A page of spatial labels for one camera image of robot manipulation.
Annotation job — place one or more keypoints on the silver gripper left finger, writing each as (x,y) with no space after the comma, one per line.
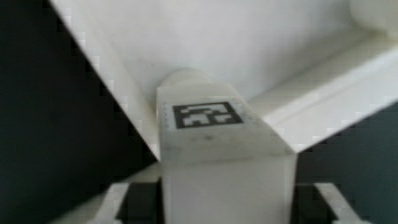
(105,216)

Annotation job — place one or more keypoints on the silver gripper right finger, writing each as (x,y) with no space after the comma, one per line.
(336,201)

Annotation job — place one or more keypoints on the white table leg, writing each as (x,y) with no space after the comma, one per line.
(227,161)

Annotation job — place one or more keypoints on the white square tabletop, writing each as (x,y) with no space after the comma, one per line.
(252,41)

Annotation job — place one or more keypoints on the white U-shaped obstacle fence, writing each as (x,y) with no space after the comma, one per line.
(309,108)

